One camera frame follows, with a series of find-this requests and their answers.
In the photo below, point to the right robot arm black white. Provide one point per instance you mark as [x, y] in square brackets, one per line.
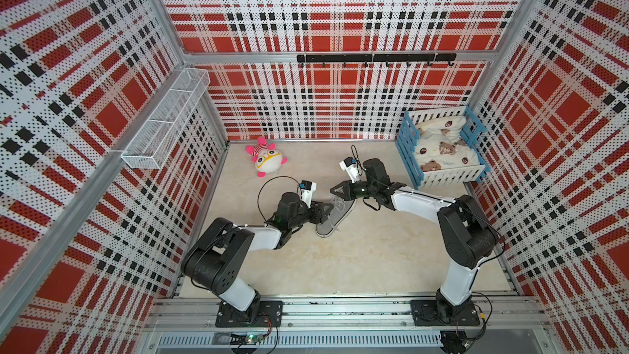
[468, 238]

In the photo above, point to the black hook rail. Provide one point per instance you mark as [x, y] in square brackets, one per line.
[387, 58]

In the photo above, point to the green circuit board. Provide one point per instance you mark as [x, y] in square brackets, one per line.
[247, 339]

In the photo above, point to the white pink plush toy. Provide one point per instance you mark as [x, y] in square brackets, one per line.
[266, 157]

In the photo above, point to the blue white slatted crate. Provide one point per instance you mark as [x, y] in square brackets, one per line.
[409, 135]

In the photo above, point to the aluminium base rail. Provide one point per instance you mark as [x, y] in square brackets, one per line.
[356, 324]

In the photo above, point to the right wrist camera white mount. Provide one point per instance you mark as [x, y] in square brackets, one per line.
[351, 166]

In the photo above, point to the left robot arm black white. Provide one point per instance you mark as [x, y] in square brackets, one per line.
[214, 261]

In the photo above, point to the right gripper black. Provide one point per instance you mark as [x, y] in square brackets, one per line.
[347, 189]

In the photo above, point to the grey canvas sneaker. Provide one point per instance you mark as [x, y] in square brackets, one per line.
[322, 230]

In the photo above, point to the grey shoelace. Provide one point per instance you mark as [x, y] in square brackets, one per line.
[342, 210]

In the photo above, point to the white printed cloth bundle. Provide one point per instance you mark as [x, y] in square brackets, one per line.
[441, 145]

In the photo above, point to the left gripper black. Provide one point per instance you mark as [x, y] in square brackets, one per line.
[316, 211]

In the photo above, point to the white wire mesh basket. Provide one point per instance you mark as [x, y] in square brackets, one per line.
[176, 103]

